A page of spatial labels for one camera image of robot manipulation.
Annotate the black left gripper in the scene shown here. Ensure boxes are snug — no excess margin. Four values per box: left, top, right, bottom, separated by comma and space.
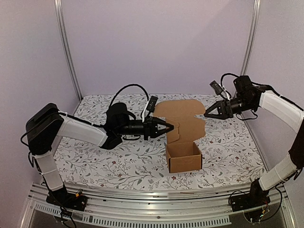
117, 116, 174, 141

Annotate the brown cardboard box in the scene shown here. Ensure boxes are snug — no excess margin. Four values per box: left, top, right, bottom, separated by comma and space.
153, 99, 206, 173

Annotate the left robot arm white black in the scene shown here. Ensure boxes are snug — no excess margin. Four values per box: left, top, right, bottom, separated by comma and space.
20, 103, 174, 206

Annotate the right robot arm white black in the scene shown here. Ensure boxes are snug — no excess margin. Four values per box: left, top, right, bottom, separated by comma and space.
204, 73, 304, 207

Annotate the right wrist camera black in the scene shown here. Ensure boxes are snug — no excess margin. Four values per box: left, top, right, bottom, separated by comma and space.
209, 80, 231, 100

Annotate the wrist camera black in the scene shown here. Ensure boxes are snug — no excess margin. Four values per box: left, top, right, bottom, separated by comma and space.
209, 80, 231, 100
141, 95, 158, 123

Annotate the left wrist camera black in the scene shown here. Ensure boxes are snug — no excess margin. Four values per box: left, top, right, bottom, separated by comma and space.
141, 95, 158, 123

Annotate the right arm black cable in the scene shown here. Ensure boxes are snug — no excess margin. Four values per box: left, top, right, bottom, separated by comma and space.
219, 73, 238, 88

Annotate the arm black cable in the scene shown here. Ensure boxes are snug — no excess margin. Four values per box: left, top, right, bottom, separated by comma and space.
109, 84, 150, 112
219, 73, 238, 88

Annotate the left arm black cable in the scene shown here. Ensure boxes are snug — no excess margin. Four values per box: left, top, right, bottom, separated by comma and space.
109, 84, 150, 112

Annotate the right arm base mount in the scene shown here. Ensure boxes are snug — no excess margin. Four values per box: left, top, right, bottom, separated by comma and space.
228, 187, 270, 212

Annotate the front aluminium rail base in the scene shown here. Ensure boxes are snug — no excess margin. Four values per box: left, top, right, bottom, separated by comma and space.
21, 184, 300, 228

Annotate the right aluminium frame post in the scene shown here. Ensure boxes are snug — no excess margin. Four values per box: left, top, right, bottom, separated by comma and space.
240, 0, 261, 75

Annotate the aluminium frame post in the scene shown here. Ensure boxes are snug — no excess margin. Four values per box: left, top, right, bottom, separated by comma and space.
54, 0, 83, 101
240, 0, 261, 75

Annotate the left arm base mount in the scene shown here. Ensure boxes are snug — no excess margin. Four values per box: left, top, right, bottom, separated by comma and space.
46, 186, 88, 211

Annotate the left aluminium frame post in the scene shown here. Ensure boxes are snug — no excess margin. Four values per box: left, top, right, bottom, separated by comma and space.
54, 0, 83, 101

